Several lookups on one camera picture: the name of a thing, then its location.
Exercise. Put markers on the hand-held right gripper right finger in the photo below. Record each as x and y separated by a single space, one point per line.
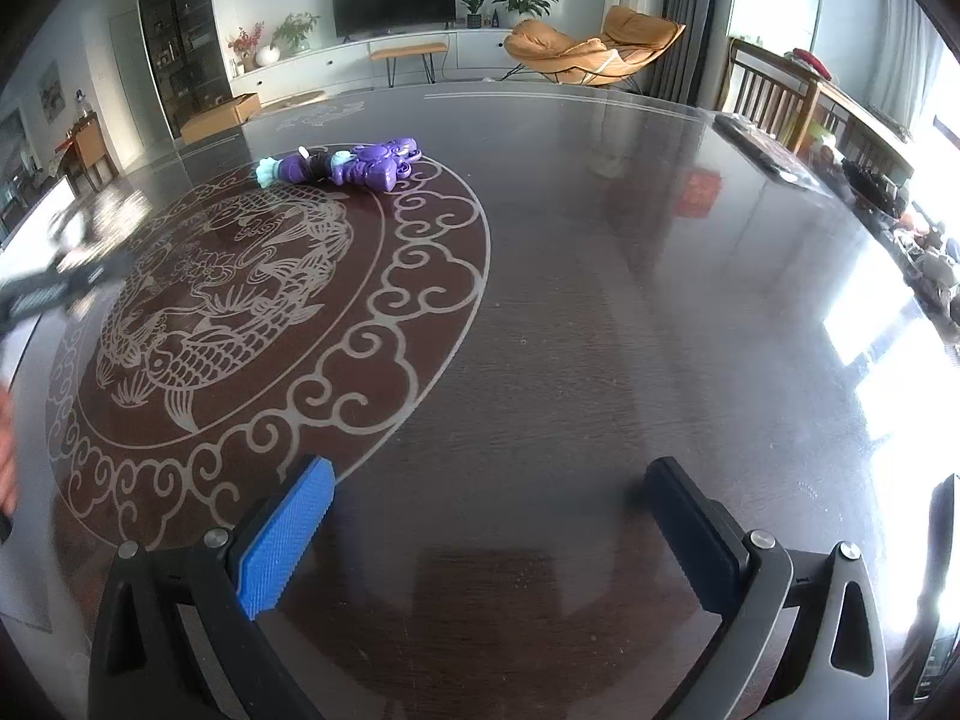
697 532

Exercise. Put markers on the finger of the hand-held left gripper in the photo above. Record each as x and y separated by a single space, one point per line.
73 229
105 270

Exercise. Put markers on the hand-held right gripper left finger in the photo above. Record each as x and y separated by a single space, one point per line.
289 532

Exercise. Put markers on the dark wooden desktop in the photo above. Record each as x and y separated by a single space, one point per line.
600 315

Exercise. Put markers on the person's left hand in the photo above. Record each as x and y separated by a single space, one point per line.
6 450

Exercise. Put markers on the wooden side table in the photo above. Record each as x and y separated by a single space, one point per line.
86 146

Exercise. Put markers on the cardboard box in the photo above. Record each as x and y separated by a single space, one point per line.
221 116

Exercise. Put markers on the dark glass display cabinet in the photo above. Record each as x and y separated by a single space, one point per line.
184 30

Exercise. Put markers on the dark rectangular object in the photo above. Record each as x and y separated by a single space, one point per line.
941 532

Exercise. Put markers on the red flowers in white vase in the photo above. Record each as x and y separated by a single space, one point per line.
251 45

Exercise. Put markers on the purple toy figure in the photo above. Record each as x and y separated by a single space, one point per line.
367 161

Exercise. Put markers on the bushy green potted plant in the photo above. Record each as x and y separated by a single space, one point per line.
296 30

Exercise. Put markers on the white television cabinet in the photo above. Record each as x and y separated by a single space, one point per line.
330 64

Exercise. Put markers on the wooden bench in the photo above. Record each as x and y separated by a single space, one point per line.
409 51

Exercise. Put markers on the flat dark tray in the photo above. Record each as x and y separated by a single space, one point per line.
761 146

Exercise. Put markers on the black television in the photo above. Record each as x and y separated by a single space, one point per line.
394 0

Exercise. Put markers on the dark wooden chair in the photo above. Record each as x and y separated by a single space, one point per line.
761 94

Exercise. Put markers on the small potted plant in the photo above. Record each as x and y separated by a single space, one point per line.
473 11

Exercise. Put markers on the red cloth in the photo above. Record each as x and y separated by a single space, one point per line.
808 64

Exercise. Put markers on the orange lounge chair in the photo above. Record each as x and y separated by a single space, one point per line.
570 49

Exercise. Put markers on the white sheer curtain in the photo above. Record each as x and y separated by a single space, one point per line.
907 60

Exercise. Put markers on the grey curtain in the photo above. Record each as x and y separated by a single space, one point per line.
697 15

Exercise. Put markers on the framed wall painting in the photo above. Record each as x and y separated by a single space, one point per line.
50 90

